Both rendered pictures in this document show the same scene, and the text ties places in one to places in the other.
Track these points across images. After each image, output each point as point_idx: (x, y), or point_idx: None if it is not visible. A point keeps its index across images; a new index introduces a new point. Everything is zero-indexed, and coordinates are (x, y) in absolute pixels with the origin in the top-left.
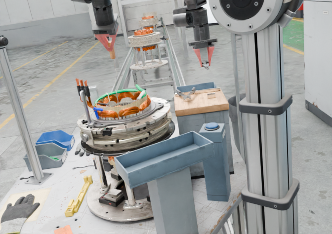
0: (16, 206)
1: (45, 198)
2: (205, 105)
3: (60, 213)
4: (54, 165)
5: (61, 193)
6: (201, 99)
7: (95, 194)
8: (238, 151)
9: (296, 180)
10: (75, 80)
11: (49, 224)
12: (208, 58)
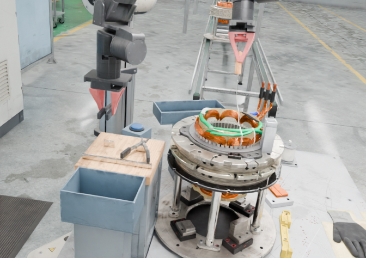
0: (359, 236)
1: (335, 250)
2: (128, 136)
3: (298, 222)
4: None
5: (317, 252)
6: (122, 148)
7: (265, 223)
8: (63, 247)
9: (95, 128)
10: (276, 85)
11: (302, 212)
12: (100, 105)
